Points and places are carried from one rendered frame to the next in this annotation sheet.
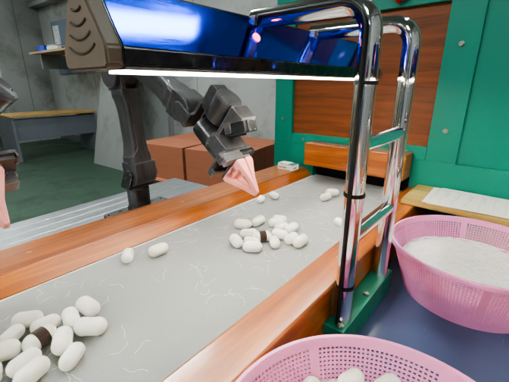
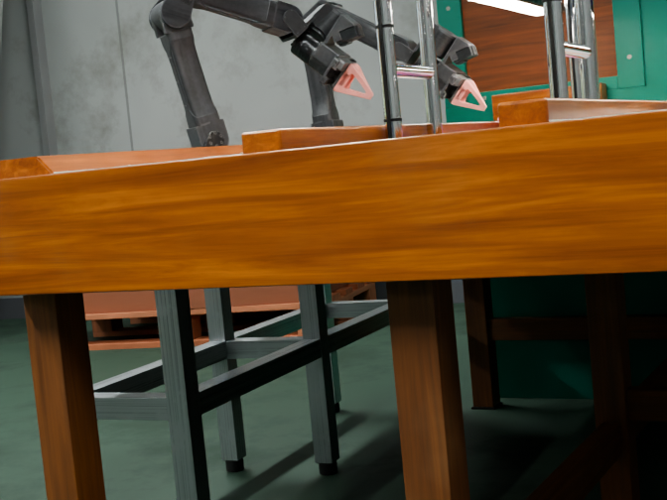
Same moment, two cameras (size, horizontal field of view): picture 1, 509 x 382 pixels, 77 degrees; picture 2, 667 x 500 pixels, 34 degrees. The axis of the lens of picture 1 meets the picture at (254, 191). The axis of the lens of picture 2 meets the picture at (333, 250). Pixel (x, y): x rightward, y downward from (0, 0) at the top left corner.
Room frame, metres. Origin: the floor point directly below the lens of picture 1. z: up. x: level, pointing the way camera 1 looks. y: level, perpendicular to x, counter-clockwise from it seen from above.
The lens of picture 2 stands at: (-1.87, 0.92, 0.72)
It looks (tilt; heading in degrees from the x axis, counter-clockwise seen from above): 5 degrees down; 348
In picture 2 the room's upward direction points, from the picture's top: 5 degrees counter-clockwise
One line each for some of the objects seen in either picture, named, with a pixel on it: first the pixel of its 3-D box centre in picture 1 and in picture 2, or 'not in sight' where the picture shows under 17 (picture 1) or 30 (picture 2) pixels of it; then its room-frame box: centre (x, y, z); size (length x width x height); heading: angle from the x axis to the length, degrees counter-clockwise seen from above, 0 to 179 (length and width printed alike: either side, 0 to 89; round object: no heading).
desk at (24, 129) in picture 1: (51, 133); not in sight; (4.99, 3.15, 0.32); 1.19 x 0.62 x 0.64; 144
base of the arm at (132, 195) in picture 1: (138, 198); not in sight; (0.89, 0.34, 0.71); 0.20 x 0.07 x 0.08; 144
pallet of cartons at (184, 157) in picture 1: (213, 165); (214, 277); (3.21, 0.43, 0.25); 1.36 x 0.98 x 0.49; 54
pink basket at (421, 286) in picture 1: (469, 269); not in sight; (0.49, -0.38, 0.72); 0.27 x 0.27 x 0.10
